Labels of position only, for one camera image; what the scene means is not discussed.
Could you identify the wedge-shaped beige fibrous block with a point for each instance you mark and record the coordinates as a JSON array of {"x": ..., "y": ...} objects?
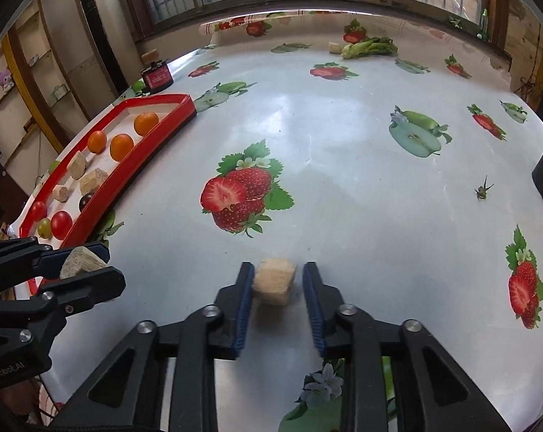
[{"x": 80, "y": 261}]

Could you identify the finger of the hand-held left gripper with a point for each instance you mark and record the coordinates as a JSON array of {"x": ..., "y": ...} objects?
[
  {"x": 96, "y": 285},
  {"x": 51, "y": 258}
]

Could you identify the dark red jar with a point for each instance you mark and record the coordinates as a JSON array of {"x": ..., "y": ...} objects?
[{"x": 156, "y": 76}]

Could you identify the red cherry tomato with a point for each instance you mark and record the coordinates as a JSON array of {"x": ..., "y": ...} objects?
[
  {"x": 61, "y": 224},
  {"x": 38, "y": 210}
]

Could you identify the large beige fibrous block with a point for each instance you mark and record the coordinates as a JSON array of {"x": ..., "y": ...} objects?
[{"x": 93, "y": 180}]

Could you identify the green leafy vegetable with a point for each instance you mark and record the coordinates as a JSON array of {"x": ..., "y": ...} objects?
[{"x": 365, "y": 48}]

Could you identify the fruit-print tablecloth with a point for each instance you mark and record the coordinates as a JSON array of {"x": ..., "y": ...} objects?
[{"x": 343, "y": 166}]

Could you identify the small white shelf item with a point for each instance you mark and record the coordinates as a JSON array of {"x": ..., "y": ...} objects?
[{"x": 34, "y": 58}]

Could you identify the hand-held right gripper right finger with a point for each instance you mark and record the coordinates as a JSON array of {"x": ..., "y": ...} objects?
[{"x": 312, "y": 315}]

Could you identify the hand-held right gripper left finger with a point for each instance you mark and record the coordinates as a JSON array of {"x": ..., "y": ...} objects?
[{"x": 244, "y": 310}]

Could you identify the orange tangerine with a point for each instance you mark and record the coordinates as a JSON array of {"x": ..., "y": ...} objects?
[
  {"x": 121, "y": 146},
  {"x": 146, "y": 123},
  {"x": 97, "y": 141}
]

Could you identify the tall beige air conditioner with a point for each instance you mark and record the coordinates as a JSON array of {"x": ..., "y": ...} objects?
[{"x": 100, "y": 31}]

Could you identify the beige fibrous cube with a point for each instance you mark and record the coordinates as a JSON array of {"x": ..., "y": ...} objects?
[{"x": 273, "y": 281}]

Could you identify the small green stem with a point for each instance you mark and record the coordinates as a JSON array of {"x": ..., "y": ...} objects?
[{"x": 483, "y": 190}]

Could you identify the brown tape roll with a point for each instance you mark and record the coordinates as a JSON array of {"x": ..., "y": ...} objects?
[{"x": 150, "y": 55}]

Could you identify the green bottle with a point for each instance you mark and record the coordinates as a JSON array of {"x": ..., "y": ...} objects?
[{"x": 484, "y": 22}]

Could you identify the dark purple grape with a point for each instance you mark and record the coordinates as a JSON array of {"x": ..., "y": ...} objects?
[{"x": 87, "y": 201}]

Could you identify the purple plush toy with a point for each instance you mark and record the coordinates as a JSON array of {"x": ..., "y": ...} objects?
[{"x": 3, "y": 79}]

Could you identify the small beige fibrous block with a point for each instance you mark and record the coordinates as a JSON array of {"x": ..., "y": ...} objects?
[
  {"x": 334, "y": 47},
  {"x": 78, "y": 165},
  {"x": 61, "y": 193}
]

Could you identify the small potted plant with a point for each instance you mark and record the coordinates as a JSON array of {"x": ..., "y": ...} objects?
[{"x": 455, "y": 21}]

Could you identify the pale green box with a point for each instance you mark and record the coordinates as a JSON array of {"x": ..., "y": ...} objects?
[{"x": 59, "y": 92}]

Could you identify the green grape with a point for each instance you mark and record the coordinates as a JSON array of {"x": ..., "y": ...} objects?
[{"x": 45, "y": 228}]

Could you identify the wooden wall shelf unit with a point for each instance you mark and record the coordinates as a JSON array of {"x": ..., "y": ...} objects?
[{"x": 33, "y": 78}]

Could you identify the red-rimmed white tray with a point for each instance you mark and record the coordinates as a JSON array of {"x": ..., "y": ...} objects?
[{"x": 114, "y": 123}]

